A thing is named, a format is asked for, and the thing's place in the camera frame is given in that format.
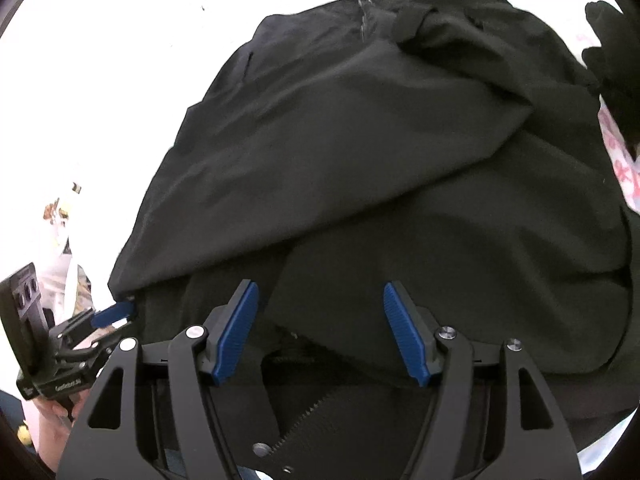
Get black fleece garment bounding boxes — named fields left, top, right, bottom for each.
left=582, top=0, right=640, bottom=161

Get black pants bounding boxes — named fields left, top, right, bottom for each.
left=107, top=0, right=633, bottom=461

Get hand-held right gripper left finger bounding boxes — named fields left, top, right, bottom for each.
left=55, top=280, right=260, bottom=480

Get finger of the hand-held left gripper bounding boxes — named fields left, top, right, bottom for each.
left=52, top=297, right=137, bottom=343
left=70, top=322, right=135, bottom=363

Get person's left hand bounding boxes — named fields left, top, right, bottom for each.
left=27, top=401, right=76, bottom=471

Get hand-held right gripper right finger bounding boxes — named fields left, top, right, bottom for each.
left=384, top=280, right=581, bottom=480

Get printed checkered blanket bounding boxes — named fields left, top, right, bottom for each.
left=0, top=0, right=640, bottom=480

